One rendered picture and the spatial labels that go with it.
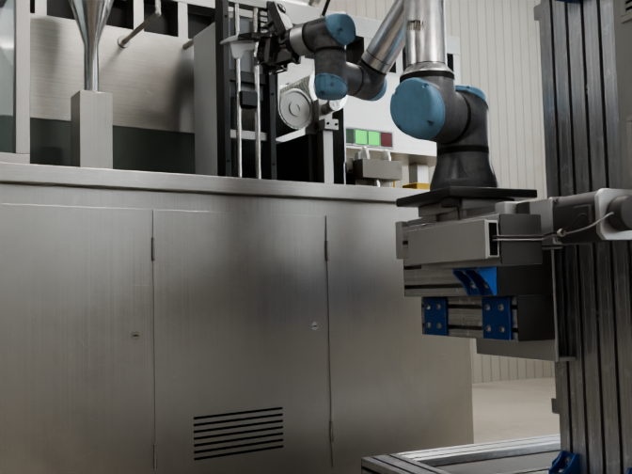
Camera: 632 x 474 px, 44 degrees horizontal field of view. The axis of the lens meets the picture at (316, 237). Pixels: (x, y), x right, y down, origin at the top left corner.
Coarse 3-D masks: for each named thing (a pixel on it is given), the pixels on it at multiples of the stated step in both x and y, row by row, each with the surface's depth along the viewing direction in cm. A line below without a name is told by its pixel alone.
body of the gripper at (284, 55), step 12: (276, 36) 193; (288, 36) 188; (264, 48) 194; (276, 48) 193; (288, 48) 189; (264, 60) 192; (276, 60) 191; (288, 60) 191; (300, 60) 191; (276, 72) 198
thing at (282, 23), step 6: (270, 6) 195; (276, 6) 195; (282, 6) 196; (270, 12) 195; (276, 12) 193; (282, 12) 195; (276, 18) 193; (282, 18) 193; (288, 18) 196; (276, 24) 192; (282, 24) 191; (288, 24) 193; (276, 30) 192; (282, 30) 191; (282, 36) 191
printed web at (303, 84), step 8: (304, 80) 251; (280, 88) 266; (288, 88) 258; (296, 88) 253; (304, 88) 249; (232, 104) 232; (312, 104) 245; (344, 104) 252; (232, 112) 232; (248, 112) 254; (232, 120) 232; (248, 120) 254; (280, 120) 240; (232, 128) 232; (248, 128) 255; (280, 128) 243; (288, 128) 241; (296, 128) 241; (232, 144) 232; (232, 152) 232; (232, 160) 232; (232, 168) 232; (232, 176) 232
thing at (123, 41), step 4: (156, 12) 222; (160, 12) 223; (152, 16) 225; (156, 16) 224; (148, 20) 228; (152, 20) 226; (140, 24) 233; (144, 24) 231; (148, 24) 230; (136, 28) 235; (140, 28) 234; (132, 32) 239; (136, 32) 237; (120, 36) 247; (124, 36) 247; (128, 36) 242; (132, 36) 240; (120, 40) 246; (124, 40) 245; (128, 40) 244; (120, 44) 246; (124, 44) 247; (128, 44) 248
